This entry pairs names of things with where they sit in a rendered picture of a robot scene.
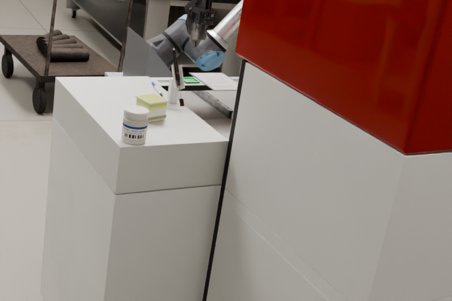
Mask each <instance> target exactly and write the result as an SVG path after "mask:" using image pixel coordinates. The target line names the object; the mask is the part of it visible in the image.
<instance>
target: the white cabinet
mask: <svg viewBox="0 0 452 301"><path fill-rule="evenodd" d="M220 190H221V184H216V185H203V186H195V187H181V188H173V189H160V190H152V191H138V192H131V193H117V194H115V193H114V192H113V191H112V189H111V188H110V186H109V185H108V184H107V183H106V182H105V181H104V179H103V178H102V176H101V175H100V174H99V173H98V172H97V171H96V169H95V168H94V167H93V165H92V164H91V163H90V162H89V161H88V159H87V158H86V157H85V155H84V154H83V153H82V152H81V151H80V149H79V148H78V147H77V145H76V144H75V143H74V142H73V141H72V139H71V138H70V137H69V135H68V134H67V133H66V132H65V131H64V129H63V128H62V127H61V125H60V124H59V123H58V122H57V121H56V119H55V118H54V117H53V118H52V134H51V144H50V163H49V172H48V191H47V201H46V220H45V229H44V248H43V258H42V276H41V286H40V294H41V296H42V298H43V300H44V301H202V297H203V293H204V285H205V280H206V273H207V269H208V264H209V256H210V252H211V243H212V239H213V231H214V227H215V219H216V215H217V206H218V202H219V194H220Z"/></svg>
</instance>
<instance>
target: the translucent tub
mask: <svg viewBox="0 0 452 301"><path fill-rule="evenodd" d="M135 97H136V98H137V102H136V105H137V106H142V107H144V108H147V109H148V110H149V118H148V122H156V121H161V120H165V118H166V116H167V115H166V108H167V102H169V100H167V99H165V98H163V97H161V96H159V95H157V94H155V93H149V94H144V95H136V96H135Z"/></svg>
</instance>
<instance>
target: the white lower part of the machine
mask: <svg viewBox="0 0 452 301"><path fill-rule="evenodd" d="M202 301H348V300H347V299H346V298H345V297H344V296H343V295H342V294H341V293H340V292H339V291H338V290H336V289H335V288H334V287H333V286H332V285H331V284H330V283H328V282H327V281H326V280H325V279H324V278H323V277H322V276H321V275H320V274H319V273H318V272H317V271H316V270H315V269H314V268H312V267H311V266H310V265H309V264H308V263H307V262H306V261H304V260H303V259H302V258H301V257H300V256H299V255H298V254H297V253H296V252H294V250H292V248H290V246H288V245H287V244H286V243H285V242H284V241H283V240H282V239H280V238H279V237H278V236H277V235H276V234H275V233H274V232H273V231H271V230H270V229H269V228H268V227H267V226H266V225H265V224H264V223H263V222H262V221H261V220H260V219H259V218H258V217H257V216H255V215H254V214H253V213H252V212H251V211H250V210H249V209H247V208H246V207H245V206H244V205H243V204H242V203H241V202H240V201H239V200H238V199H237V198H236V197H235V196H234V195H233V194H231V193H230V192H229V191H228V190H227V189H226V188H224V187H223V186H222V185H221V190H220V194H219V202H218V206H217V215H216V219H215V227H214V231H213V239H212V243H211V252H210V256H209V264H208V269H207V273H206V280H205V285H204V293H203V297H202Z"/></svg>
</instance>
